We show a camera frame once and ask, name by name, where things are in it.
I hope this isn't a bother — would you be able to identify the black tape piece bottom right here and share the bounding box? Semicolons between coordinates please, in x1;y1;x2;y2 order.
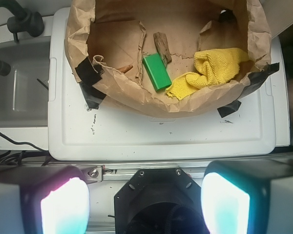
217;100;242;118

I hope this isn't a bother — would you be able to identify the crumpled brown paper bag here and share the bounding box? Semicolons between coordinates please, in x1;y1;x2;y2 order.
64;0;272;118

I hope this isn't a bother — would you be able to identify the black tape strip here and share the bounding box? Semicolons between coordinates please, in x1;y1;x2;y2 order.
75;57;106;109
238;62;280;99

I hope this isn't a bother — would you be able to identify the grey plastic tub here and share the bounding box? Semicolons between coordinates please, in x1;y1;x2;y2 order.
0;37;51;128

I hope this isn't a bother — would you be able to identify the black tape strip left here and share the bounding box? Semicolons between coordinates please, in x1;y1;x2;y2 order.
75;57;106;109

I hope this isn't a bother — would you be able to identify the yellow microfiber cloth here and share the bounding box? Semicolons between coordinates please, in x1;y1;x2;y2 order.
166;47;250;100

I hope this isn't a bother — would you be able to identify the black cable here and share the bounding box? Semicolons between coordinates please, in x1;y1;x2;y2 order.
0;124;49;152

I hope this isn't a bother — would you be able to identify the black octagonal mount plate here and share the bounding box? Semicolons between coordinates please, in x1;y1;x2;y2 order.
114;173;208;234

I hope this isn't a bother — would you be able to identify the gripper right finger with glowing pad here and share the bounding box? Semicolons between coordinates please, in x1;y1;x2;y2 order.
201;159;293;234

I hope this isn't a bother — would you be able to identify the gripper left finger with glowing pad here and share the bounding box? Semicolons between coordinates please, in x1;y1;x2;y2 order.
0;166;90;234

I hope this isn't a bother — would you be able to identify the white plastic bin lid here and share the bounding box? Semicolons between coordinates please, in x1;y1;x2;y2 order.
48;8;290;161

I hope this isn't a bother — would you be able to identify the brown wood chip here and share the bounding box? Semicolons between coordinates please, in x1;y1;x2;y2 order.
153;32;172;67

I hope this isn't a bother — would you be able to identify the black tape strip right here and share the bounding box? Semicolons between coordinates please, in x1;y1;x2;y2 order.
238;62;280;99

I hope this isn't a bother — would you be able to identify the aluminium frame rail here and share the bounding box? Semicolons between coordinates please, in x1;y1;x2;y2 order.
77;161;209;183

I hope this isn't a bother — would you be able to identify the green rectangular block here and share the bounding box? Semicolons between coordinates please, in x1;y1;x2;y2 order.
143;53;172;92

